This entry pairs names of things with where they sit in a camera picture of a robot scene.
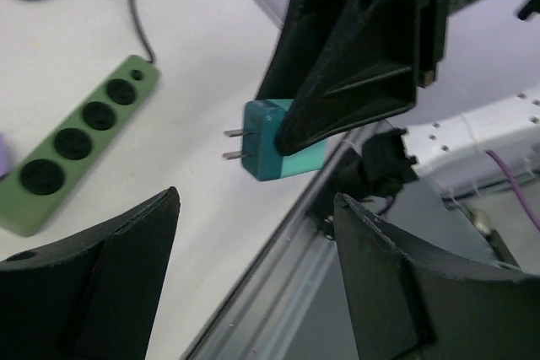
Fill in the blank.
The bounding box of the green power strip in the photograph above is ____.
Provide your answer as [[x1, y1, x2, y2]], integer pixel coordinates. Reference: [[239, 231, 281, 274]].
[[1, 55, 161, 237]]

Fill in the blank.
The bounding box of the purple power strip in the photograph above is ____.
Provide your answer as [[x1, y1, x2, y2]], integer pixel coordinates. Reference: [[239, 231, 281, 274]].
[[0, 133, 11, 179]]

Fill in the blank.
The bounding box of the aluminium front rail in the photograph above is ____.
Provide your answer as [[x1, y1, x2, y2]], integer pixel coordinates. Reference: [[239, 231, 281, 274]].
[[182, 125, 376, 359]]

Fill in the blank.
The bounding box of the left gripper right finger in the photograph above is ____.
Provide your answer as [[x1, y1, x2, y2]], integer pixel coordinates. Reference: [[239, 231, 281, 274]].
[[334, 194, 539, 359]]

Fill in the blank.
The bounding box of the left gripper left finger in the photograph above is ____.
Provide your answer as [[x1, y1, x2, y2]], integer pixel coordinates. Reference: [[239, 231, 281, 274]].
[[1, 187, 181, 359]]

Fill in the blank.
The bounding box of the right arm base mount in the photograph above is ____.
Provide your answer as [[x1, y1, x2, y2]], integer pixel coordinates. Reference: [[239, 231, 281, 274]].
[[307, 149, 415, 240]]

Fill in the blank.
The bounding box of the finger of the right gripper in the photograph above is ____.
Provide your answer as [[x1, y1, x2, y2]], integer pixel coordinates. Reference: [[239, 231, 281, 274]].
[[257, 0, 446, 155]]

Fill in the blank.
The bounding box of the teal plug adapter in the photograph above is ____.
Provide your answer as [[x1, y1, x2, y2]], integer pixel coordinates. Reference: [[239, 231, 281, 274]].
[[222, 99, 328, 182]]

